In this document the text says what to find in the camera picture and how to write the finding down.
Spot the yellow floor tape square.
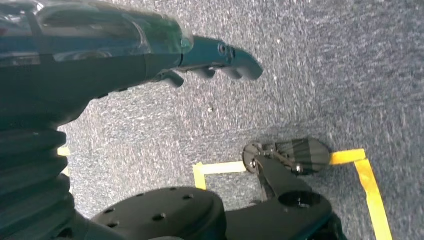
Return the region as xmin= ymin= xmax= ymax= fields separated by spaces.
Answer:
xmin=192 ymin=148 xmax=393 ymax=240

